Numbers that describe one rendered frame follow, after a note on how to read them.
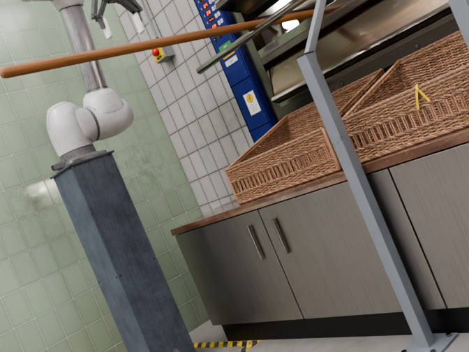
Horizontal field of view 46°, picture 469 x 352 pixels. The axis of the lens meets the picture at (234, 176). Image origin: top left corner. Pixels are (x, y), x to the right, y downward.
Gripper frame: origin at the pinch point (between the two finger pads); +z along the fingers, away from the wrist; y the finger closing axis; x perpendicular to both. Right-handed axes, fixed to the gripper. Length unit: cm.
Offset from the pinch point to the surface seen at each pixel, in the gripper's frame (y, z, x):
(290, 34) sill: -78, 14, 5
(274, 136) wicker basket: -62, 53, -12
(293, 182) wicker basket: -28, 70, 21
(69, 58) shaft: 34.3, 10.7, 17.5
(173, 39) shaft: -4.0, 10.9, 17.6
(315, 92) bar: -17, 45, 53
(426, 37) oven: -77, 40, 61
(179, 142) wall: -79, 35, -99
